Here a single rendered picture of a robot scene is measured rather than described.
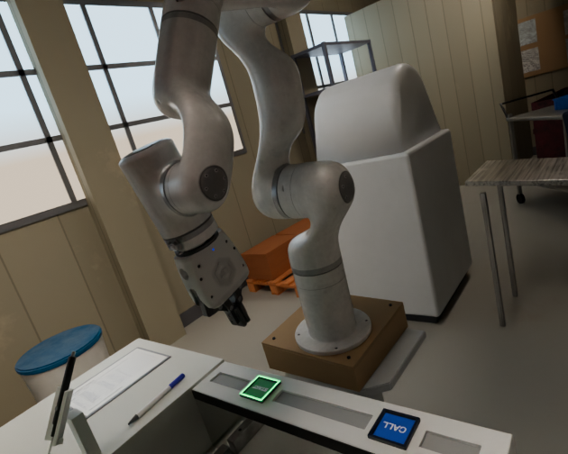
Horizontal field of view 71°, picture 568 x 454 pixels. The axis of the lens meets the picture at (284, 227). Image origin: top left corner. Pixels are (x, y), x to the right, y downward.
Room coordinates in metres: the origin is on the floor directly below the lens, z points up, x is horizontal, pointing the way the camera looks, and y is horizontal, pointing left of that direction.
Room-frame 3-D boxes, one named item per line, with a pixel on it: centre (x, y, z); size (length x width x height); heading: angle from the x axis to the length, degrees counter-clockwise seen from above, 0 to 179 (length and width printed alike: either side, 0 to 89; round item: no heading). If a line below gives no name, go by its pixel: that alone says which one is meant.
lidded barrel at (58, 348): (2.15, 1.42, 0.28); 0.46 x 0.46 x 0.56
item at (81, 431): (0.58, 0.43, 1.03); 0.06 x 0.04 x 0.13; 138
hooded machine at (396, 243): (2.67, -0.77, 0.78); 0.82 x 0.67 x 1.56; 138
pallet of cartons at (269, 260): (3.70, -0.12, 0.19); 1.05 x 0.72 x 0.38; 137
